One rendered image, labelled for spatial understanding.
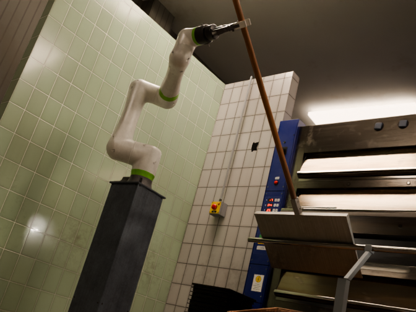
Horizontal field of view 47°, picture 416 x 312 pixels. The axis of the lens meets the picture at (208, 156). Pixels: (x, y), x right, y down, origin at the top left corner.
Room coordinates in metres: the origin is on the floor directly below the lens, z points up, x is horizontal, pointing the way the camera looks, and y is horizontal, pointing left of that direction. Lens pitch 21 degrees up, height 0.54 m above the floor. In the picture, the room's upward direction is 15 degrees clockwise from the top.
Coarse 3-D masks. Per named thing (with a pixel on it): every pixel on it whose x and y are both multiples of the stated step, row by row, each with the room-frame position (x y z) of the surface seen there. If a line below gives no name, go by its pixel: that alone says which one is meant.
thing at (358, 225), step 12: (360, 216) 2.52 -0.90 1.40; (372, 216) 2.47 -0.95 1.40; (384, 216) 2.43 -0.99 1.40; (396, 216) 2.38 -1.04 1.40; (408, 216) 2.34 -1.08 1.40; (360, 228) 2.66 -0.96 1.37; (372, 228) 2.60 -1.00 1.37; (384, 228) 2.55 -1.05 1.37; (396, 228) 2.50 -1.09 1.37; (408, 228) 2.45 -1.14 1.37
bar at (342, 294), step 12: (252, 240) 2.72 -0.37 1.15; (264, 240) 2.66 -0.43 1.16; (276, 240) 2.61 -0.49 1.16; (288, 240) 2.56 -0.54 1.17; (300, 240) 2.51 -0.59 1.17; (372, 252) 2.24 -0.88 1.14; (384, 252) 2.20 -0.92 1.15; (396, 252) 2.15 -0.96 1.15; (408, 252) 2.11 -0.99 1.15; (360, 264) 2.17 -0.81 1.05; (348, 276) 2.11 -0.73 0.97; (336, 288) 2.09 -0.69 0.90; (348, 288) 2.09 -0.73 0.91; (336, 300) 2.09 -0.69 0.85
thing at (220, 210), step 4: (216, 204) 3.37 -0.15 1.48; (220, 204) 3.34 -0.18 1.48; (224, 204) 3.36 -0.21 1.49; (216, 208) 3.36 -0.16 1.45; (220, 208) 3.34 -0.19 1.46; (224, 208) 3.37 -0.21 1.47; (212, 212) 3.38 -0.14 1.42; (216, 212) 3.35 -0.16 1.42; (220, 212) 3.35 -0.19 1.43; (224, 212) 3.37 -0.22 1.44; (216, 216) 3.42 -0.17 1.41; (220, 216) 3.38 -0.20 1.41; (224, 216) 3.38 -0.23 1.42
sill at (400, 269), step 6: (366, 264) 2.62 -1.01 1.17; (372, 264) 2.60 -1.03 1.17; (378, 264) 2.57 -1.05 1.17; (384, 264) 2.55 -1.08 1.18; (390, 264) 2.53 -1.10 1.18; (378, 270) 2.57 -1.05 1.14; (384, 270) 2.55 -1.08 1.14; (390, 270) 2.53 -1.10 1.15; (396, 270) 2.51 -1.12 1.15; (402, 270) 2.48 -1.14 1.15; (408, 270) 2.46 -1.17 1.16; (414, 270) 2.44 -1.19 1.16
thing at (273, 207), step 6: (270, 198) 3.10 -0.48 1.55; (276, 198) 3.06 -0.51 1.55; (264, 204) 3.12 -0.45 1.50; (270, 204) 3.09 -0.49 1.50; (276, 204) 3.06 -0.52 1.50; (264, 210) 3.12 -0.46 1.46; (270, 210) 3.08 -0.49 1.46; (276, 210) 3.05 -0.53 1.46; (258, 228) 3.13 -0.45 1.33; (258, 234) 3.12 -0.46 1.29; (258, 246) 3.11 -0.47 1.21; (264, 246) 3.07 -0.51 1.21; (258, 252) 3.10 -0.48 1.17; (264, 252) 3.07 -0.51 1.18
